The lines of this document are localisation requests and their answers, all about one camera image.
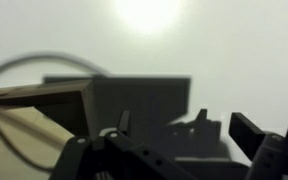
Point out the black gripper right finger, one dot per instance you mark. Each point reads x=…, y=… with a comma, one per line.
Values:
x=267, y=151

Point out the wooden tray with slots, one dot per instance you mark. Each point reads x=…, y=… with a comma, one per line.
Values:
x=35, y=123

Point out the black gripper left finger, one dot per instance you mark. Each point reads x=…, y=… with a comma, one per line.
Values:
x=114, y=156

